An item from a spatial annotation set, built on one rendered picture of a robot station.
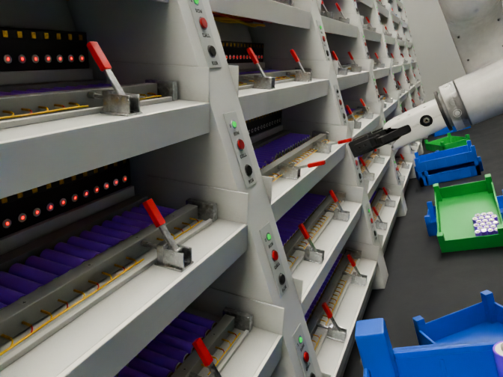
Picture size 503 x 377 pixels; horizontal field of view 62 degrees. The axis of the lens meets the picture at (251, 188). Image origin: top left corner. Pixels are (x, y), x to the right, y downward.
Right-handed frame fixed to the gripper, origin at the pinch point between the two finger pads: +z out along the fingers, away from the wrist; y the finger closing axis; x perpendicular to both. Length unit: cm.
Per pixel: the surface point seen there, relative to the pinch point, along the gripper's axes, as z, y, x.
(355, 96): 21, 113, 10
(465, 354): -14, -55, -10
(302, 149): 18.3, 17.4, 2.8
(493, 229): -12, 65, -49
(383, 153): 20, 112, -19
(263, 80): 12.6, -1.0, 20.0
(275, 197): 15.1, -14.0, -1.4
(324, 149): 15.9, 25.7, 0.0
